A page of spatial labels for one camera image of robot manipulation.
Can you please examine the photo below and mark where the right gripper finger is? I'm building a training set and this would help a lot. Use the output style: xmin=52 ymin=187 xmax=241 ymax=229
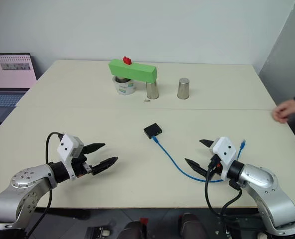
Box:
xmin=198 ymin=139 xmax=215 ymax=150
xmin=184 ymin=157 xmax=209 ymax=179

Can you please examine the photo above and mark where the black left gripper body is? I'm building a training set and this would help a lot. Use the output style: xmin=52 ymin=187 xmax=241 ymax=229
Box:
xmin=71 ymin=153 xmax=93 ymax=178

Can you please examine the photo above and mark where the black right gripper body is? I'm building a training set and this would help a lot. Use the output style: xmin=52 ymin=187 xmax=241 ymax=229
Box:
xmin=207 ymin=153 xmax=223 ymax=180

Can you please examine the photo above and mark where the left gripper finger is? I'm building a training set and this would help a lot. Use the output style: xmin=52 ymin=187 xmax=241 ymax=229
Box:
xmin=83 ymin=142 xmax=106 ymax=155
xmin=91 ymin=156 xmax=119 ymax=176

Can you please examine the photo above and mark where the small black box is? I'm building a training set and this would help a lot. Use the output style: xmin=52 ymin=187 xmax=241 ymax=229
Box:
xmin=143 ymin=122 xmax=164 ymax=139

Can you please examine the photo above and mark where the person's bare hand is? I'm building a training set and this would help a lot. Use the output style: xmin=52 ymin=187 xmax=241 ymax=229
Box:
xmin=272 ymin=99 xmax=295 ymax=124

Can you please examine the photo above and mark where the steel cup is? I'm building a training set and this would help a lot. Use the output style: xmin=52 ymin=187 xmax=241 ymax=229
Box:
xmin=145 ymin=80 xmax=161 ymax=100
xmin=176 ymin=77 xmax=191 ymax=100

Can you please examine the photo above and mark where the dark rounded shape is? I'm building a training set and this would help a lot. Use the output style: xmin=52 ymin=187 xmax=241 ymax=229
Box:
xmin=178 ymin=212 xmax=203 ymax=239
xmin=117 ymin=220 xmax=148 ymax=239

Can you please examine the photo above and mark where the white printed paper cup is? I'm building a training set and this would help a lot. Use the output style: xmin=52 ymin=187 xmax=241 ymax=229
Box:
xmin=112 ymin=75 xmax=137 ymax=96

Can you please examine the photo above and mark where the black device under table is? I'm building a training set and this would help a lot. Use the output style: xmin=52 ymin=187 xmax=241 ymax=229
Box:
xmin=86 ymin=226 xmax=113 ymax=239

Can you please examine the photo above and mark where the green foam block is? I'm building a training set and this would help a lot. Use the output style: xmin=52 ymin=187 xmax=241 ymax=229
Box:
xmin=108 ymin=58 xmax=158 ymax=84

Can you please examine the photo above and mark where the open laptop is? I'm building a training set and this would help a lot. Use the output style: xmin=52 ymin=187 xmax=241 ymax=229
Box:
xmin=0 ymin=52 xmax=39 ymax=108

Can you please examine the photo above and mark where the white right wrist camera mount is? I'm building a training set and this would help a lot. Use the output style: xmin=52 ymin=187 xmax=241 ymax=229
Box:
xmin=211 ymin=136 xmax=239 ymax=181

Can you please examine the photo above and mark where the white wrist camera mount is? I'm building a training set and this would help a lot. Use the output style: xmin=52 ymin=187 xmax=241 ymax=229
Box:
xmin=57 ymin=134 xmax=85 ymax=179
xmin=211 ymin=136 xmax=239 ymax=181

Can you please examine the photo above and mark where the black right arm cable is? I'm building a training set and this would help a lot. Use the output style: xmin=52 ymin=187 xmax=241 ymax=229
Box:
xmin=203 ymin=155 xmax=244 ymax=220

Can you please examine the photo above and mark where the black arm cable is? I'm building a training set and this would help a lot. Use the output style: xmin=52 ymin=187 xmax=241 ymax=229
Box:
xmin=203 ymin=155 xmax=244 ymax=220
xmin=25 ymin=131 xmax=64 ymax=236

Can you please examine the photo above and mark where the blue Ethernet cable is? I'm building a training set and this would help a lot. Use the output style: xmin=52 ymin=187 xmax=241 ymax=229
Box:
xmin=152 ymin=135 xmax=247 ymax=184

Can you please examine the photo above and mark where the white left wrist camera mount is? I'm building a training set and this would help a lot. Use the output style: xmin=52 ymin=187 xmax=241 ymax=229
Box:
xmin=57 ymin=134 xmax=85 ymax=179

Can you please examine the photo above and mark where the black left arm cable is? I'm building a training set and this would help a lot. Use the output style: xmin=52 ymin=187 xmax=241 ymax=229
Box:
xmin=25 ymin=131 xmax=64 ymax=236

